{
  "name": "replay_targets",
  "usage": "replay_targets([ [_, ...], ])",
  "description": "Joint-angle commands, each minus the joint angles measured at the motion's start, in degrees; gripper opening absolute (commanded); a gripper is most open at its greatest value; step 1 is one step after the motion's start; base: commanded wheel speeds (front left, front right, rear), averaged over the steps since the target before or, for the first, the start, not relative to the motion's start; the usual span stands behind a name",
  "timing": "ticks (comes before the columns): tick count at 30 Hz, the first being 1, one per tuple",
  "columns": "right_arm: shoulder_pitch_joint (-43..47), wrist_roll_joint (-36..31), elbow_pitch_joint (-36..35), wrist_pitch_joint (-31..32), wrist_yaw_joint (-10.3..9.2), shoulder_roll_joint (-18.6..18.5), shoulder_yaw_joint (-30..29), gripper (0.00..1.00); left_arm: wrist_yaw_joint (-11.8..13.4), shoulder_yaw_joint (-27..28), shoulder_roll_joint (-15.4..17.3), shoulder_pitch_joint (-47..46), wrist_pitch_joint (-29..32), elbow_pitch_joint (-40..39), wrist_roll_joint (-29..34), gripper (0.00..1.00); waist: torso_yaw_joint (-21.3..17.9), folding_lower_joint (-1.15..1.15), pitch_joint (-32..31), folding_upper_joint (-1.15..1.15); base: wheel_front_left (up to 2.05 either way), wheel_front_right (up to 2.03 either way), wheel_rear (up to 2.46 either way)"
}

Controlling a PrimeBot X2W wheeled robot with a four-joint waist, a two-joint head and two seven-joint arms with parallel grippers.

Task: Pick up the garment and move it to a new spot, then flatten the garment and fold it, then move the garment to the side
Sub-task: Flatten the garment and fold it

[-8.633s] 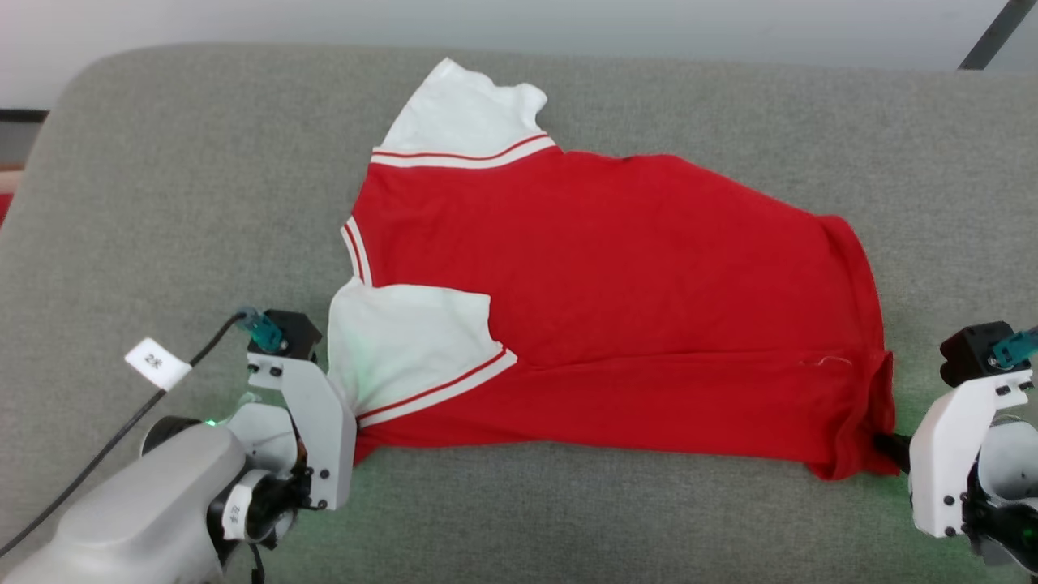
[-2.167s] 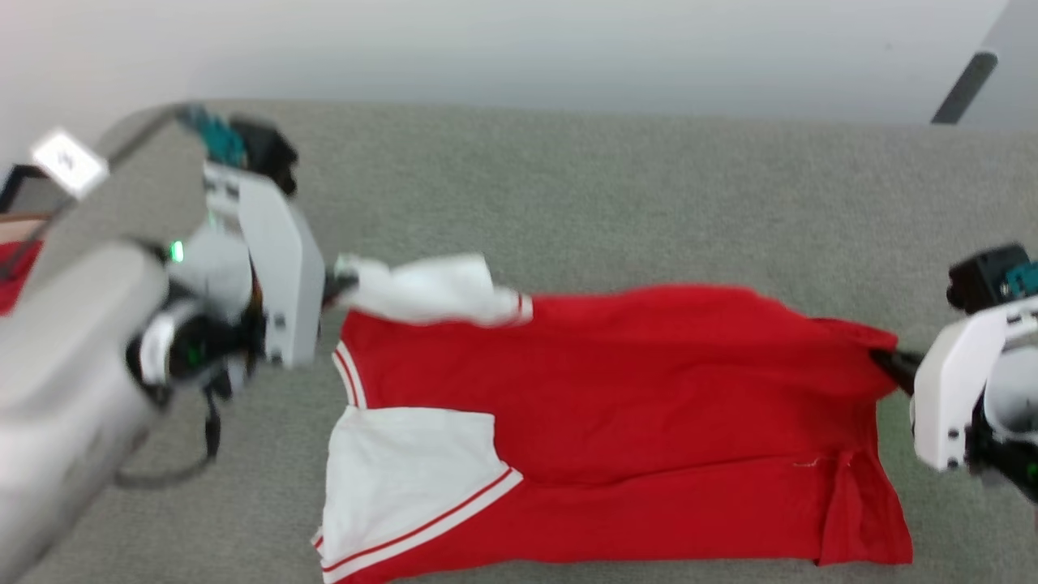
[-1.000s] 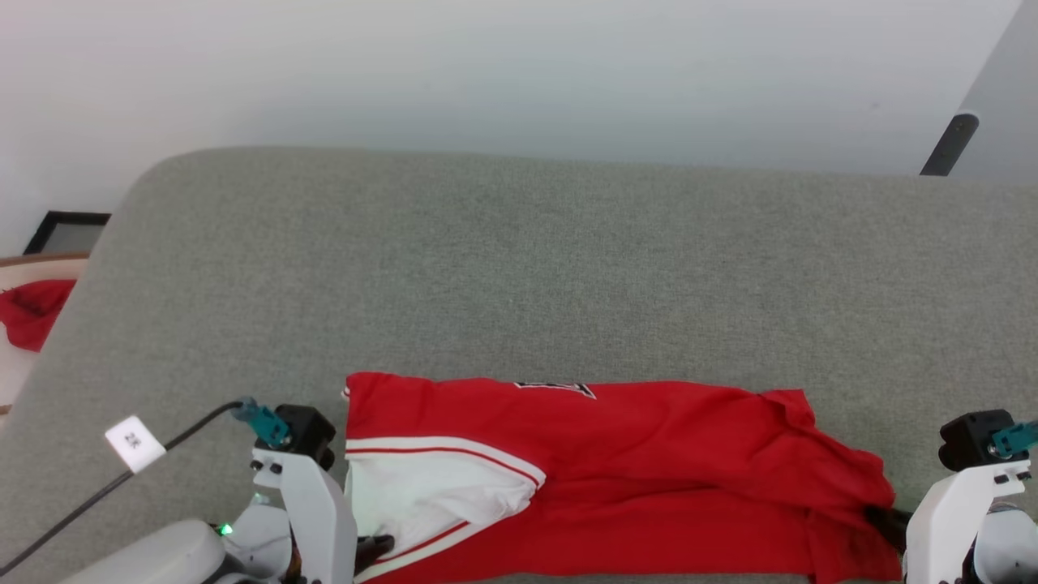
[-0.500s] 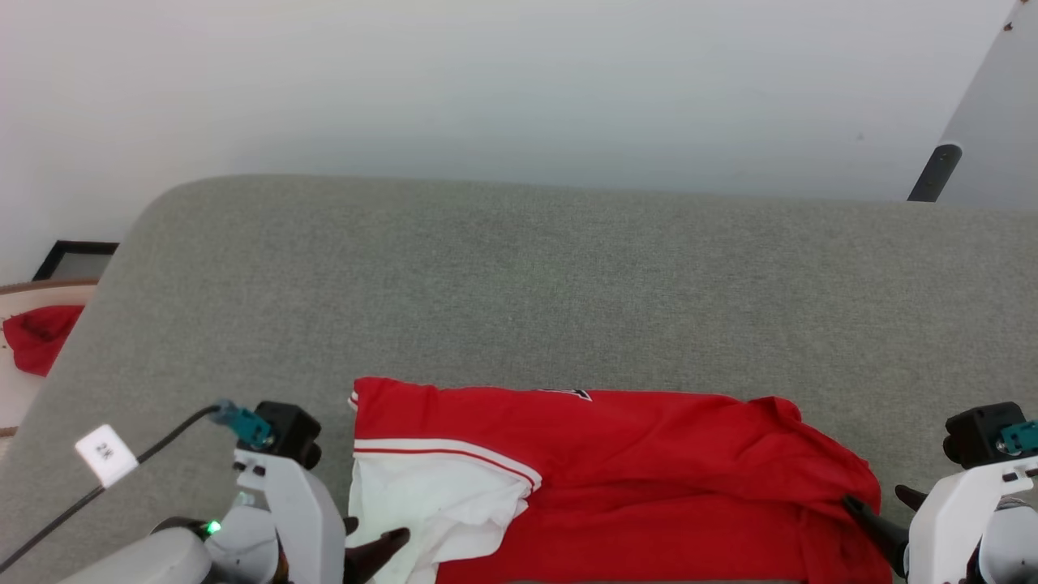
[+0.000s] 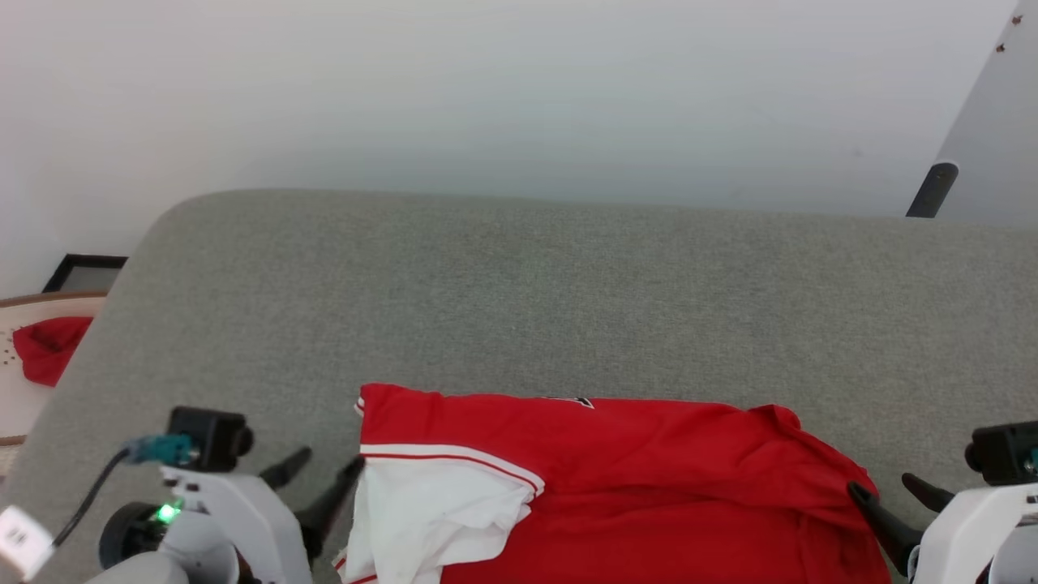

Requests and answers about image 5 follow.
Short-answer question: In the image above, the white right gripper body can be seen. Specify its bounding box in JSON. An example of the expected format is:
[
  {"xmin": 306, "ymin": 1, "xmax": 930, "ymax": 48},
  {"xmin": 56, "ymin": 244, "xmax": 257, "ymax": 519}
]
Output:
[{"xmin": 906, "ymin": 482, "xmax": 1038, "ymax": 584}]

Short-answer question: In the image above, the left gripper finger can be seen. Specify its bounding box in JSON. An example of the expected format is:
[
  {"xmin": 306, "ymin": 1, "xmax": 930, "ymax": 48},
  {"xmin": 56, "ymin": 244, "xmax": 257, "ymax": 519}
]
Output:
[
  {"xmin": 259, "ymin": 446, "xmax": 314, "ymax": 491},
  {"xmin": 294, "ymin": 455, "xmax": 367, "ymax": 562}
]

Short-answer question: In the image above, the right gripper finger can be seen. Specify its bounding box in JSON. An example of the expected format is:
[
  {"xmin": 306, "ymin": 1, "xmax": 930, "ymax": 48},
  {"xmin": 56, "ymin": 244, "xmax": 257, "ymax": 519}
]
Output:
[
  {"xmin": 846, "ymin": 480, "xmax": 926, "ymax": 578},
  {"xmin": 901, "ymin": 472, "xmax": 959, "ymax": 514}
]

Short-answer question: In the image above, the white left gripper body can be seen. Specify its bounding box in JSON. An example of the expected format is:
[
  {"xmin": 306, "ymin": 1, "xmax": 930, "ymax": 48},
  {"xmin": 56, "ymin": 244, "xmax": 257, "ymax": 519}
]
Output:
[{"xmin": 159, "ymin": 466, "xmax": 315, "ymax": 584}]

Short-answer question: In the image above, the red and white jersey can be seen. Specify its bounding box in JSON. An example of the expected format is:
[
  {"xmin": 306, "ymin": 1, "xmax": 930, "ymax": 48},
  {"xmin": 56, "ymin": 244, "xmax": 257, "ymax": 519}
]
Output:
[{"xmin": 333, "ymin": 383, "xmax": 894, "ymax": 584}]

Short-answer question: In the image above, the beige laundry basket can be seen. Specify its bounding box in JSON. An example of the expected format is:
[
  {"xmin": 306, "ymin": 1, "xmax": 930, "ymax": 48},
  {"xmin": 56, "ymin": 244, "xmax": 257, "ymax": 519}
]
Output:
[{"xmin": 0, "ymin": 291, "xmax": 109, "ymax": 481}]

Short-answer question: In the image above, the red cloth in basket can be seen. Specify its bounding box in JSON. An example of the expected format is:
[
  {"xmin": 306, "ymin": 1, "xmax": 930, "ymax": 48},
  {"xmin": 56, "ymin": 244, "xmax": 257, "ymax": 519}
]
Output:
[{"xmin": 11, "ymin": 316, "xmax": 95, "ymax": 389}]

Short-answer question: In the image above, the grey door panel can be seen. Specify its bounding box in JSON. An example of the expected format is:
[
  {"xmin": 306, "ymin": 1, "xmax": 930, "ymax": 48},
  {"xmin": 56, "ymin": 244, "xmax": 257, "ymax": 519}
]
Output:
[{"xmin": 933, "ymin": 0, "xmax": 1038, "ymax": 229}]

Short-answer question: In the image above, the black cable teal plug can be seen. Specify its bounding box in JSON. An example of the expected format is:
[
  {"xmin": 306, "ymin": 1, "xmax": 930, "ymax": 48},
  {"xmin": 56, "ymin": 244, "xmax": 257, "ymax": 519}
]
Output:
[{"xmin": 52, "ymin": 435, "xmax": 196, "ymax": 548}]

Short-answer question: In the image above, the white cable label tag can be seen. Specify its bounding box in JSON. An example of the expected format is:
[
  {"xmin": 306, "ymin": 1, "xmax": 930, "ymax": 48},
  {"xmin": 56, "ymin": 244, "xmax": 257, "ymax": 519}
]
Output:
[{"xmin": 0, "ymin": 505, "xmax": 57, "ymax": 582}]

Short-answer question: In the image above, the black rectangular frame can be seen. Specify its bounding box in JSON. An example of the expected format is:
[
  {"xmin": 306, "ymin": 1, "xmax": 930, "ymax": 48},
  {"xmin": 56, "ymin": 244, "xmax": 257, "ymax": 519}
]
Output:
[{"xmin": 41, "ymin": 253, "xmax": 130, "ymax": 295}]

